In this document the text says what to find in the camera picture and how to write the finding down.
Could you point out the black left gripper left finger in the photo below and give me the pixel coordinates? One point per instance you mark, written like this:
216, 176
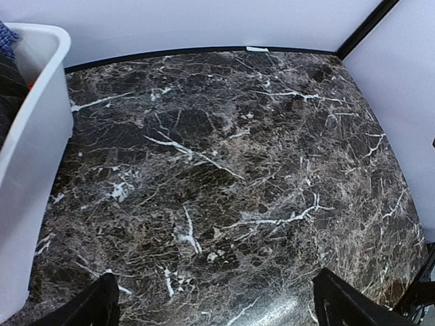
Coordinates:
96, 305

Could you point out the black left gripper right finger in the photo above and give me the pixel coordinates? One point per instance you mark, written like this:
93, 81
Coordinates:
338, 303

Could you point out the black striped garment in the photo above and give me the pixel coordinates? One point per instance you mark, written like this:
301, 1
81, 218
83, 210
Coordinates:
14, 90

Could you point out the white tape piece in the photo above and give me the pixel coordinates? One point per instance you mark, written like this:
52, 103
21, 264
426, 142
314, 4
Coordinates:
256, 49

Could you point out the white plastic laundry bin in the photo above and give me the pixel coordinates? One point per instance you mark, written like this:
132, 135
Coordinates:
31, 154

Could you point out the blue checkered garment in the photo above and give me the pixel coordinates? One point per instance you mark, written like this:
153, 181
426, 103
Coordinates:
7, 39

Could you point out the black frame post right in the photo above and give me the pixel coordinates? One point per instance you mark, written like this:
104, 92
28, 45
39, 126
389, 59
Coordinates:
371, 21

